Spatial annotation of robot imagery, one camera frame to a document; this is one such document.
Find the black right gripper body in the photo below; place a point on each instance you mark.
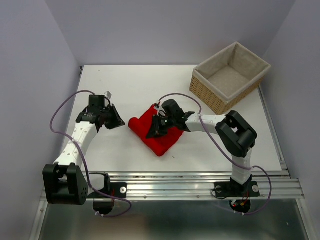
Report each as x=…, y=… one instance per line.
x=161, y=124

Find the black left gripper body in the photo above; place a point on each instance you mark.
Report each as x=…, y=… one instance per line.
x=111, y=119

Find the red t shirt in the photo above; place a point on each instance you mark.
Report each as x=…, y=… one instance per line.
x=159, y=141

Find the wicker basket with cloth liner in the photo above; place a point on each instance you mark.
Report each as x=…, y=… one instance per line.
x=227, y=77

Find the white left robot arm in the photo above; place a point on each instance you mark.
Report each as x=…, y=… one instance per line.
x=64, y=181

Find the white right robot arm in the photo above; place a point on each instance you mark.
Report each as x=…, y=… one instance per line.
x=237, y=136

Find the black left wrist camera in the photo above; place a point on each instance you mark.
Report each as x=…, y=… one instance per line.
x=101, y=102

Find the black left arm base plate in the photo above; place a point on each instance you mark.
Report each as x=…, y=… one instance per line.
x=103, y=183

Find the aluminium rail frame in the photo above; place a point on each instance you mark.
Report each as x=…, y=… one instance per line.
x=171, y=195

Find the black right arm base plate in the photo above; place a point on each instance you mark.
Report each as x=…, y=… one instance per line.
x=231, y=189

